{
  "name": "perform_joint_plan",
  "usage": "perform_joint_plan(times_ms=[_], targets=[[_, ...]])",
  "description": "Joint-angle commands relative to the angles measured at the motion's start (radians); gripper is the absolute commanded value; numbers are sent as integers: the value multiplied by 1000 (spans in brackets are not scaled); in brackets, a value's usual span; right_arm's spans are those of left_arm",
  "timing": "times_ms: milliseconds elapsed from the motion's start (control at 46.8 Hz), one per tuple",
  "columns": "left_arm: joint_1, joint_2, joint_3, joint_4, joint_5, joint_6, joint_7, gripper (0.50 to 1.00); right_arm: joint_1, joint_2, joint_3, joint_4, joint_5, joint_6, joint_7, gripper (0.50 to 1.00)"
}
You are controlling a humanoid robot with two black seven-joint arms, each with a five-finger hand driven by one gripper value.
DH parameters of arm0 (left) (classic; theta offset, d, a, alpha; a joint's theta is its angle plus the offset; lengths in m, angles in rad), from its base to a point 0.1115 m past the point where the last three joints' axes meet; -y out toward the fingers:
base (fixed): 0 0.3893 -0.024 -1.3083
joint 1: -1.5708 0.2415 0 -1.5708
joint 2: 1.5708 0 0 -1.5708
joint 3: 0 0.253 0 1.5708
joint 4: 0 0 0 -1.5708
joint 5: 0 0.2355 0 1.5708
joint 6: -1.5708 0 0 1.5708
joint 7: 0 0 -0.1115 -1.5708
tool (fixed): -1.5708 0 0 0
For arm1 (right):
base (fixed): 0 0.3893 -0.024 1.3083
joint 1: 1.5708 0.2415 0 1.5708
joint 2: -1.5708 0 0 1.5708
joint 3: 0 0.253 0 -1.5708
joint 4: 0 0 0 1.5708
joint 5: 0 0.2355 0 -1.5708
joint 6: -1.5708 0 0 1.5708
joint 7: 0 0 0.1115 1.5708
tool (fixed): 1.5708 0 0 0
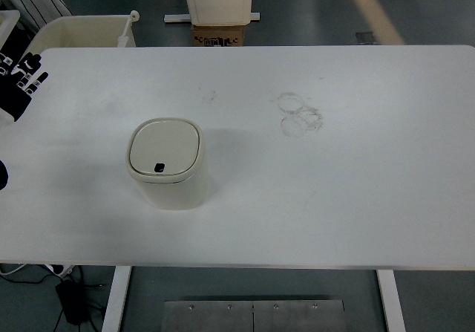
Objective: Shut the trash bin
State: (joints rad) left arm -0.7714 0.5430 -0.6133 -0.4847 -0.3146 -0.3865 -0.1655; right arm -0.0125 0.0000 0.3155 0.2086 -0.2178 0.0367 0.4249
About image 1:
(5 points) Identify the open cream plastic bin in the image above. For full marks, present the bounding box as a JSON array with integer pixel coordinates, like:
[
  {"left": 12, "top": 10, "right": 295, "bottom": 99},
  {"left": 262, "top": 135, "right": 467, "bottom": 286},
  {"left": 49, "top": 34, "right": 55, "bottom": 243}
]
[{"left": 28, "top": 15, "right": 137, "bottom": 49}]

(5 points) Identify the white table leg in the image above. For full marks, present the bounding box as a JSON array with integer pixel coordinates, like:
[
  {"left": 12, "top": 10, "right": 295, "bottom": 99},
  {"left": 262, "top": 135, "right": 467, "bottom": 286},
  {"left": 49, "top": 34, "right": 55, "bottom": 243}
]
[
  {"left": 101, "top": 266, "right": 133, "bottom": 332},
  {"left": 376, "top": 269, "right": 407, "bottom": 332}
]

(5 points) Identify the brown cardboard box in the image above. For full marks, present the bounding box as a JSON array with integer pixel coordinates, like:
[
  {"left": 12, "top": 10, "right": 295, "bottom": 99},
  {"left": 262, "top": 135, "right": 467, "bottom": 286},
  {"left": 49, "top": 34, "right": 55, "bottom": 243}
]
[{"left": 190, "top": 23, "right": 246, "bottom": 47}]

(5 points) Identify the grey metal foot bar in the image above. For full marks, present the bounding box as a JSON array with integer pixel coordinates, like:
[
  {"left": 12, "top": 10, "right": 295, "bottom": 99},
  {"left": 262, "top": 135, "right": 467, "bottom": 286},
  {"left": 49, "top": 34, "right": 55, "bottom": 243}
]
[{"left": 163, "top": 11, "right": 261, "bottom": 24}]

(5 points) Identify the grey floor socket plate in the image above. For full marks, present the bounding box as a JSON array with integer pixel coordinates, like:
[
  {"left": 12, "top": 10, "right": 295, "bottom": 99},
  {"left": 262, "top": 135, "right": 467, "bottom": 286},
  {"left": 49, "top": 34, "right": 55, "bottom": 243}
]
[{"left": 355, "top": 31, "right": 378, "bottom": 45}]

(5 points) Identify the white box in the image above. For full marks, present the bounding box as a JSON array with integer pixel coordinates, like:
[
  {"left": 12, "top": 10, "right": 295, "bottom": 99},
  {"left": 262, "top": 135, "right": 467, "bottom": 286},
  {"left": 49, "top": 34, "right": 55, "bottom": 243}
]
[{"left": 0, "top": 9, "right": 22, "bottom": 51}]

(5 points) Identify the white plastic lever with ring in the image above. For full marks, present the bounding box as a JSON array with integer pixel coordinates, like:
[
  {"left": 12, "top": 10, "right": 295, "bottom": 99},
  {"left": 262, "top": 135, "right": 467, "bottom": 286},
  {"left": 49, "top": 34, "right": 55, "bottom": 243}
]
[{"left": 117, "top": 10, "right": 140, "bottom": 48}]

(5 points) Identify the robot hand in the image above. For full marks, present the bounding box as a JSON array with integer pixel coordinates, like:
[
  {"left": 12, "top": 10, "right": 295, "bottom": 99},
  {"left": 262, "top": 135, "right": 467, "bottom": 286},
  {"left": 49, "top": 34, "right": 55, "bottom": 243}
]
[{"left": 0, "top": 51, "right": 50, "bottom": 192}]

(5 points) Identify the white cable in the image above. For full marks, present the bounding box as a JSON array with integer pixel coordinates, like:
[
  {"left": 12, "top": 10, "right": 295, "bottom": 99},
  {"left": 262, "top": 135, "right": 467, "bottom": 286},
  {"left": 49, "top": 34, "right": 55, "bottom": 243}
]
[{"left": 0, "top": 264, "right": 27, "bottom": 277}]

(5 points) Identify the small cream lidded trash bin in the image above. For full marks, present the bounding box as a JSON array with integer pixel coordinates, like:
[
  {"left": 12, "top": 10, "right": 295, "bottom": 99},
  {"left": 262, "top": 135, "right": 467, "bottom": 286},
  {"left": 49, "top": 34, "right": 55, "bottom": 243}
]
[{"left": 125, "top": 117, "right": 207, "bottom": 211}]

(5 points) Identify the white power strip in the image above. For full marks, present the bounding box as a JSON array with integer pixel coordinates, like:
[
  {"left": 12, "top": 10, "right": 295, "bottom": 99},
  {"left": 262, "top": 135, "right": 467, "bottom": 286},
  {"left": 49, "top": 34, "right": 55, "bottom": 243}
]
[{"left": 44, "top": 264, "right": 75, "bottom": 276}]

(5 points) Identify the black power adapter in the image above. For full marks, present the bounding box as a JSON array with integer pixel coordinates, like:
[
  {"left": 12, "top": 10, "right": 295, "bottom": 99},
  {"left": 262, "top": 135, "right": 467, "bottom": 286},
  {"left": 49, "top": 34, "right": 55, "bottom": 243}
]
[{"left": 54, "top": 279, "right": 90, "bottom": 325}]

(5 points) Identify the black cable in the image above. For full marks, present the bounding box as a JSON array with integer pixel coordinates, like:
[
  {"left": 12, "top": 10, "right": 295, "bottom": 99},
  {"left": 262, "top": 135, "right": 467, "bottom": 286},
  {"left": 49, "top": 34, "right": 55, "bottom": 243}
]
[{"left": 0, "top": 267, "right": 86, "bottom": 287}]

